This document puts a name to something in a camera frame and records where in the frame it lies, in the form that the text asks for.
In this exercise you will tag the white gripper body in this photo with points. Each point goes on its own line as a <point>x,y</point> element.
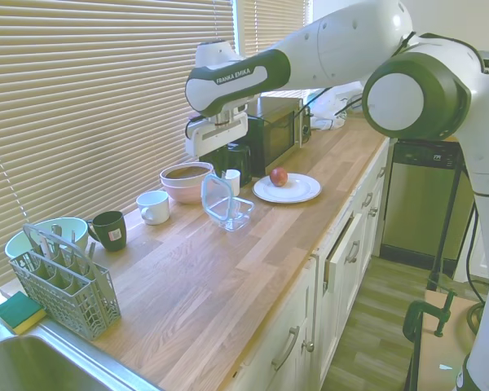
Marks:
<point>220,136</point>

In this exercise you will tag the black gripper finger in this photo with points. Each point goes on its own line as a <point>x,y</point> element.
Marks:
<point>217,167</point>
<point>224,161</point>

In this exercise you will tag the clear lid with blue rim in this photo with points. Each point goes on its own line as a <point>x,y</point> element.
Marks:
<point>217,191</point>

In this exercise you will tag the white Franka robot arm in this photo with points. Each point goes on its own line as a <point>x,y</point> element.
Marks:
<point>330,45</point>

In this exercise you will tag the clear glass food container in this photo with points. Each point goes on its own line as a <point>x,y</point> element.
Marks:
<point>241,216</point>

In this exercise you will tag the tall white mug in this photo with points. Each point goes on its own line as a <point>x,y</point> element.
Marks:
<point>234,184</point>

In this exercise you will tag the pink bowl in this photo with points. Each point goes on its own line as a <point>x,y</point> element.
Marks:
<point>183,195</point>

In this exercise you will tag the red apple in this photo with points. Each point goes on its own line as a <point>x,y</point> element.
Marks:
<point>278,176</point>

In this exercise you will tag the black microwave oven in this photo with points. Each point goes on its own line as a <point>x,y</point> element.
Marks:
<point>277,134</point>

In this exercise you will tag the wide white mug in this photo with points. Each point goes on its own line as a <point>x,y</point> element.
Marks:
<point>157,207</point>

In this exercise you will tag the white dinner plate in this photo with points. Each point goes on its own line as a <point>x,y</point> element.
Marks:
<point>299,190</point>

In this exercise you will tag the white plastic bag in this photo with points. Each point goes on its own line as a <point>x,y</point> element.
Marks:
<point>328,110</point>

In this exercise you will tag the black mug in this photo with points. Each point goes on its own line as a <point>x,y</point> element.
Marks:
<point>110,232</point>

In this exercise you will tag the beige window blind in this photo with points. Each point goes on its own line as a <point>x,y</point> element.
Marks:
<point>85,102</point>
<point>277,24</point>

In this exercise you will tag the metal cutlery piece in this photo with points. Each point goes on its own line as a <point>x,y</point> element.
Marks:
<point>73,240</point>
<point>91,250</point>
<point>57,234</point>

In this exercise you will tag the mint green bowl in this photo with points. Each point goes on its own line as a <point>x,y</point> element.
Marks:
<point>78,236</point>

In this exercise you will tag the metal cabinet knob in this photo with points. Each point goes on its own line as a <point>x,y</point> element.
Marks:
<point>308,346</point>
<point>373,211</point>

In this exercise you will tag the stainless steel dishwasher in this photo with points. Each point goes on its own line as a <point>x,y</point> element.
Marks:
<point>411,195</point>

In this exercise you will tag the grey plastic cutlery basket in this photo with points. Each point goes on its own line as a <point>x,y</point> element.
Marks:
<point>77,301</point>

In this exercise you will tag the dark green clamp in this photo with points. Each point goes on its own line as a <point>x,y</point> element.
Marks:
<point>411,317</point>

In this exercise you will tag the green and yellow sponge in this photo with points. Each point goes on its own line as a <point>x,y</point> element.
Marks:
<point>18,311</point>

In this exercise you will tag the stainless steel sink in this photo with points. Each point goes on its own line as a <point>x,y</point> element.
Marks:
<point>45,362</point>

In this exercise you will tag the tan wooden robot table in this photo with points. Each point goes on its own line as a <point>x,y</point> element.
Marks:
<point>444,358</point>

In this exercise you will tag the black camera tripod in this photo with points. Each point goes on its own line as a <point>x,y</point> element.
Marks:
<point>446,228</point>

